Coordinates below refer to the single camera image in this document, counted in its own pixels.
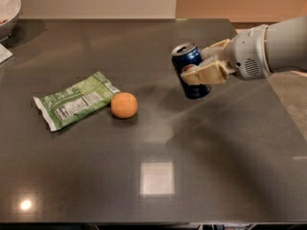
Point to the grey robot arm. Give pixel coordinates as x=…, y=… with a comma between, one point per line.
x=286, y=47

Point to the white paper packet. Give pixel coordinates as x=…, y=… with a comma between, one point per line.
x=5, y=54

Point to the green snack bag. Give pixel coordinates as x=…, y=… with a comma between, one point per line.
x=76, y=102

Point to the orange fruit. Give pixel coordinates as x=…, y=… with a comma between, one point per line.
x=124, y=105

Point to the white bowl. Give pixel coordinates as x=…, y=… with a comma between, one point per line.
x=9, y=13

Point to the blue pepsi can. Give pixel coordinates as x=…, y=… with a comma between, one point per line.
x=185, y=58

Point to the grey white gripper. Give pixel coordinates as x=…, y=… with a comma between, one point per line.
x=247, y=53

